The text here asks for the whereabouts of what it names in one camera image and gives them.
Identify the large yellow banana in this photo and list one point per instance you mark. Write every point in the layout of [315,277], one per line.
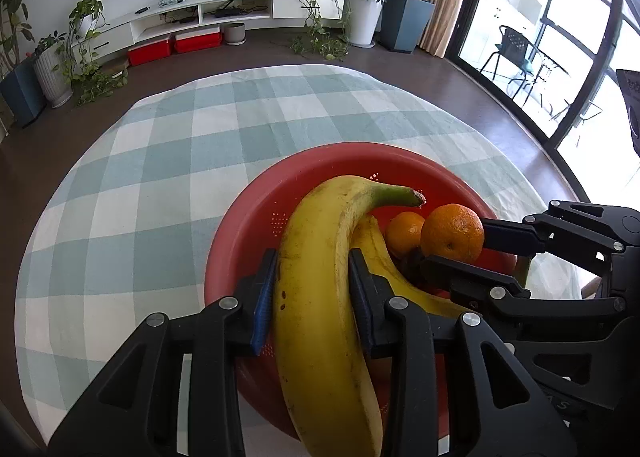
[310,312]

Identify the small yellow banana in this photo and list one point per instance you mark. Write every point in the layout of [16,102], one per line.
[380,257]

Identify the green white checked tablecloth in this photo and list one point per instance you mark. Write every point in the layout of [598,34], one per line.
[150,162]

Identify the red storage box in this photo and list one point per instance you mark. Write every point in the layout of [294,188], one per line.
[150,53]
[197,41]

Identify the black metal chair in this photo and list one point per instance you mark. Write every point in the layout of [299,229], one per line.
[515,44]

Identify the leafy plant in tall white pot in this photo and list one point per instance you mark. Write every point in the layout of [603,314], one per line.
[365,12]

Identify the small smooth orange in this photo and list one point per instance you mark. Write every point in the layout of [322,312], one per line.
[404,233]

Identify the plant in ribbed white pot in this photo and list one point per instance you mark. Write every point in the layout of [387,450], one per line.
[52,79]

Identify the bumpy orange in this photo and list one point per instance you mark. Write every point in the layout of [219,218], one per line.
[452,237]

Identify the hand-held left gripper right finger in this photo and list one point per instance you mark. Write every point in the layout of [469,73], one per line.
[365,302]

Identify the empty brown plant pot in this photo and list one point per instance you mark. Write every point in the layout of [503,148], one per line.
[233,33]

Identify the red plastic basin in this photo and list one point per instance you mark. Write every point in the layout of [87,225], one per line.
[240,237]

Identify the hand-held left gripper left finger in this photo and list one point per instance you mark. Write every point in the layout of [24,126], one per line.
[262,307]

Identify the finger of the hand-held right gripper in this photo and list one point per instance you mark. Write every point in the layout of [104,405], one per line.
[505,233]
[465,277]

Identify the white television cabinet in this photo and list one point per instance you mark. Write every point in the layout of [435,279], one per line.
[290,4]

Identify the black set-top box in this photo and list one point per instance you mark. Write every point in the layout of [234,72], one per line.
[229,12]

